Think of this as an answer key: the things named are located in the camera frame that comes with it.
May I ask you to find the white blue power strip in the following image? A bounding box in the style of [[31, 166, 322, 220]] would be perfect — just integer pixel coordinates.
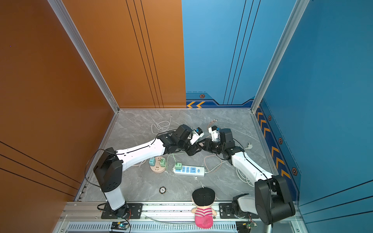
[[172, 166, 206, 177]]

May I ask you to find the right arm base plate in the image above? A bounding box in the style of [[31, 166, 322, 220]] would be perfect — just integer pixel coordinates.
[[219, 202, 259, 219]]

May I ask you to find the light green charger adapter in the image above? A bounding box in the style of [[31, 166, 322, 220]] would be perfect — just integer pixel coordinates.
[[159, 158, 167, 167]]

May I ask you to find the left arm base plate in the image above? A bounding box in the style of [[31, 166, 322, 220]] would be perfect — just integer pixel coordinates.
[[97, 203, 143, 220]]

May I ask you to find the white power strip cord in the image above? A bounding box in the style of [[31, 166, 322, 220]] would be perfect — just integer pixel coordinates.
[[235, 142, 257, 187]]

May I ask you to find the plush doll black hat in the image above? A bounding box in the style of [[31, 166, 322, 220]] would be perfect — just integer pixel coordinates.
[[191, 187, 218, 230]]

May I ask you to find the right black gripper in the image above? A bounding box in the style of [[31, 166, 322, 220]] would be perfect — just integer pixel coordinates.
[[197, 138, 225, 154]]

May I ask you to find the teal charger adapter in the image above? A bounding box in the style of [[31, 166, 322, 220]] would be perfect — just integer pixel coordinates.
[[149, 158, 156, 167]]

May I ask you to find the white usb cable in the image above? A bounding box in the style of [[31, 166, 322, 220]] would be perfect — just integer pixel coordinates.
[[151, 115, 173, 135]]

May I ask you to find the small round black dial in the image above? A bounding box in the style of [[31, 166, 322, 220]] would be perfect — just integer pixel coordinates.
[[159, 186, 167, 194]]

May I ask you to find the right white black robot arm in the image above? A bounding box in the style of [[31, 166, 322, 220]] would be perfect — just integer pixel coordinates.
[[198, 126, 296, 225]]

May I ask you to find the green charger adapter front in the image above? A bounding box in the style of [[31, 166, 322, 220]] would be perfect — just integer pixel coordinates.
[[174, 162, 183, 171]]

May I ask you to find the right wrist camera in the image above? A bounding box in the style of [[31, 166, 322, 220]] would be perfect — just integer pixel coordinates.
[[208, 125, 220, 142]]

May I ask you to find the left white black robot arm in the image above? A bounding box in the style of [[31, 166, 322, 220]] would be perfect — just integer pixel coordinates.
[[93, 124, 204, 218]]

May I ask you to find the pink multi-head cable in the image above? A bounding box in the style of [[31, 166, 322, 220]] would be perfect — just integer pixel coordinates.
[[203, 118, 225, 174]]

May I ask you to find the left green circuit board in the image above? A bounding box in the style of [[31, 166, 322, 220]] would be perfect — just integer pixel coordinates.
[[110, 221, 131, 233]]

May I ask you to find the right circuit board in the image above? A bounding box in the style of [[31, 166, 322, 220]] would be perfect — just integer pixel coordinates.
[[236, 221, 257, 233]]

